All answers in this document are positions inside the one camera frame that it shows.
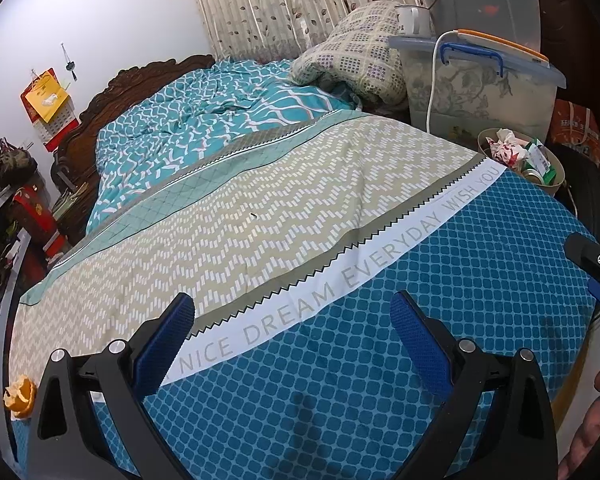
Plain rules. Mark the carved wooden headboard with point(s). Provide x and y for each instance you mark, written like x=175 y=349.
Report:
x=105 y=105

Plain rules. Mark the person's right hand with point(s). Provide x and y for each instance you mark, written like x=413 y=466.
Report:
x=587 y=432

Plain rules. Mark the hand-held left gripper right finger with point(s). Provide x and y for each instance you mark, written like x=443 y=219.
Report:
x=420 y=345

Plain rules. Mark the orange-edged white flat device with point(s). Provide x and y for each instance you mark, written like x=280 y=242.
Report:
x=505 y=46

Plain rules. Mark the grey wall shelf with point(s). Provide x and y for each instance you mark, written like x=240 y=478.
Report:
x=5 y=260

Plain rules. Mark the red printed bag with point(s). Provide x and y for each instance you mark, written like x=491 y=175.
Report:
x=577 y=127

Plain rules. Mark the black tire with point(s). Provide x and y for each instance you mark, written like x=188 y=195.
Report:
x=590 y=195

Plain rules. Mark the leaf print curtain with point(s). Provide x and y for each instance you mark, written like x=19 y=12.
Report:
x=300 y=5

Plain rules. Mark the dark handbag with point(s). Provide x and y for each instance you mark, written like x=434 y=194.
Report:
x=15 y=160

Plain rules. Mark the red and white plastic bag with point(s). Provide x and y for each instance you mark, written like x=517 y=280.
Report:
x=506 y=154

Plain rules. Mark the teal patterned quilt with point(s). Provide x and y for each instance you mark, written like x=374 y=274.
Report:
x=205 y=120

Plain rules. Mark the white tissue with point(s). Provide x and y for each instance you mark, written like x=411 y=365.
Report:
x=505 y=136

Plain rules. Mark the white enamel mug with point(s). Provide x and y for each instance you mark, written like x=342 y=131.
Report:
x=410 y=20

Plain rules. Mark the red box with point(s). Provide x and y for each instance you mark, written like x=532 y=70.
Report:
x=32 y=210

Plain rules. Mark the hanging keys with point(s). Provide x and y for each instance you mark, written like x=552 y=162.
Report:
x=69 y=64

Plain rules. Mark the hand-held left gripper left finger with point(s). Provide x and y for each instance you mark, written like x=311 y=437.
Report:
x=165 y=345

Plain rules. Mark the beige round waste bin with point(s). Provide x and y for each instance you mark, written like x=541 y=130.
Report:
x=555 y=170

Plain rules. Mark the wall calendar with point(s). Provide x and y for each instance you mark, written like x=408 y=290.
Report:
x=59 y=129

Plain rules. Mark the green and white packet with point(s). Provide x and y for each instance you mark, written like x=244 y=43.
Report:
x=538 y=157

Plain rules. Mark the orange peel chunk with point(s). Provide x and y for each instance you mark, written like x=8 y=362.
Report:
x=20 y=395

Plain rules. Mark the patterned bed sheet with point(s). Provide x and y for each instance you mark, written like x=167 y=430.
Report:
x=280 y=200

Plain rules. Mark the stack of books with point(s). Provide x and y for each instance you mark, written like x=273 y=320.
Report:
x=70 y=200

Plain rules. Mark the folded checked blanket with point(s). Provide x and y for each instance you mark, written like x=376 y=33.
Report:
x=355 y=60

